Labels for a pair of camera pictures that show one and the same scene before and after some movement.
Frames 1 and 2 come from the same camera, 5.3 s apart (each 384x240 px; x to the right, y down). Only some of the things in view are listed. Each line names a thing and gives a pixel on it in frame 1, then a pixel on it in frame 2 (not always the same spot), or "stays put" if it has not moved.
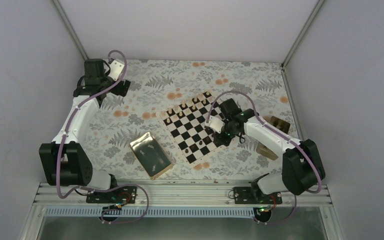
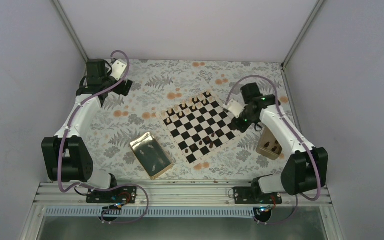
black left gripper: [117, 91] stays put
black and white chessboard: [185, 124] stays put
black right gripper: [225, 142] → [242, 128]
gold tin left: [151, 155] stays put
